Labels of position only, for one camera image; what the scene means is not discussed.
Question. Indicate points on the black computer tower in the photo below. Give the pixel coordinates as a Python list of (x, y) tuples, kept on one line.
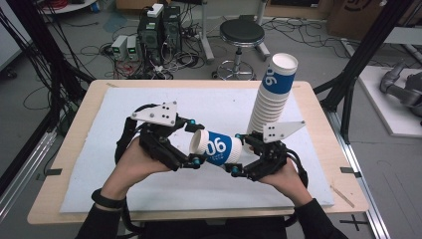
[(151, 36), (172, 28)]

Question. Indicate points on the black tape cross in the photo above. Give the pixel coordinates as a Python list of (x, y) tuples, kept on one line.
[(354, 222)]

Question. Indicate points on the thin wooden stick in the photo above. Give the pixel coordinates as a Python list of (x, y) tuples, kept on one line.
[(342, 196)]

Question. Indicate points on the black tape strip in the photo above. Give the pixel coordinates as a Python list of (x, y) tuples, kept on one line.
[(350, 171), (53, 172)]

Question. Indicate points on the blue banded paper cup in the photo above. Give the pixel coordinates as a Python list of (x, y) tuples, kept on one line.
[(217, 147)]

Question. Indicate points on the grey power supply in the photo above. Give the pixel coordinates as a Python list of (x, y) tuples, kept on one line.
[(118, 48), (132, 49)]

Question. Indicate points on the aluminium rail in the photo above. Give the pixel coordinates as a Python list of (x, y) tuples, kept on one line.
[(23, 176), (371, 205)]

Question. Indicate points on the grey metal table leg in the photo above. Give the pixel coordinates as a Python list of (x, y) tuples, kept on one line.
[(262, 33), (206, 36)]

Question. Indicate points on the white box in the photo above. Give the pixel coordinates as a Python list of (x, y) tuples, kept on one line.
[(155, 10)]

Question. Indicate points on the person's dark lap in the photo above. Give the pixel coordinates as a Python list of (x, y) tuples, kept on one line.
[(212, 229)]

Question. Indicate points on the black round stool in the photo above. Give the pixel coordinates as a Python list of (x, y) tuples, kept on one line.
[(241, 31)]

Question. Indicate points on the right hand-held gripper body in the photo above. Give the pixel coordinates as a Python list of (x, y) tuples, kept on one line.
[(272, 156)]

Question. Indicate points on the white floor board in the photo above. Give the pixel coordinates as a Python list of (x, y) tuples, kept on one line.
[(381, 109)]

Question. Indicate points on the white foam board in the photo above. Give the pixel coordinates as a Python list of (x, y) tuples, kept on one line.
[(185, 189)]

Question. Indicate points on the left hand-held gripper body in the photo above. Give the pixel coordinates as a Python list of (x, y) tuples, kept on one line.
[(159, 141)]

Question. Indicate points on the black wristband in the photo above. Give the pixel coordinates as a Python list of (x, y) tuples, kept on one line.
[(107, 200)]

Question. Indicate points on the black metal frame stand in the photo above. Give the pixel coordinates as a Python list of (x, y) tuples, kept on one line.
[(361, 56), (49, 56)]

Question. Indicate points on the person's right hand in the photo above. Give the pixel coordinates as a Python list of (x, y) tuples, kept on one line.
[(288, 181)]

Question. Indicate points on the white round table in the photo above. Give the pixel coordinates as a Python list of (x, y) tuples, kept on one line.
[(71, 6)]

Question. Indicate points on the person's left hand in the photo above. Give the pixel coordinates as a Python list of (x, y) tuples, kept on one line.
[(132, 169)]

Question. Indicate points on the brown cardboard box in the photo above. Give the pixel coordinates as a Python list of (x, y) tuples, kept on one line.
[(358, 16)]

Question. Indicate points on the stack of white paper cups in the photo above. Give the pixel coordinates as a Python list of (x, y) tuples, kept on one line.
[(268, 106)]

